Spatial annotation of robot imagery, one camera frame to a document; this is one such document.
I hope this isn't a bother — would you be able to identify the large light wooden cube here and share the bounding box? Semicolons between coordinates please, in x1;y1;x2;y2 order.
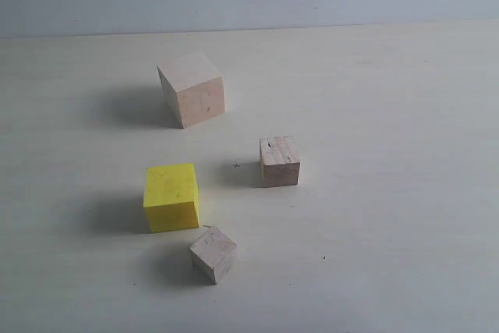
157;51;226;128

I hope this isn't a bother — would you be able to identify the yellow cube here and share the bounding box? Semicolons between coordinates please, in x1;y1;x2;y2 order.
143;163;200;233

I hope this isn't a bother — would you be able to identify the medium wooden cube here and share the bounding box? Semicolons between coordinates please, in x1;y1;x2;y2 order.
260;136;300;187

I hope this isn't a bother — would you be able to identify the small pale wooden cube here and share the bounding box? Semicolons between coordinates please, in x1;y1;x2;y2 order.
189;226;237;285

